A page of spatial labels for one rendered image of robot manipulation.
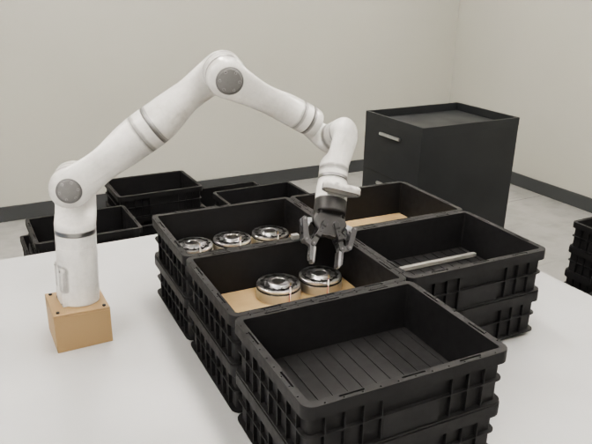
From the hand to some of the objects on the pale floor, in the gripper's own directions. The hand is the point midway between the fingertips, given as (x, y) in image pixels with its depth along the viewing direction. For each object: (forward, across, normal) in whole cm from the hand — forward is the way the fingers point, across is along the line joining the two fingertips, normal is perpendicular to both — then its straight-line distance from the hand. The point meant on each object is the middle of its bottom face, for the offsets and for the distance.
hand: (325, 259), depth 146 cm
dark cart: (-51, -122, -171) cm, 217 cm away
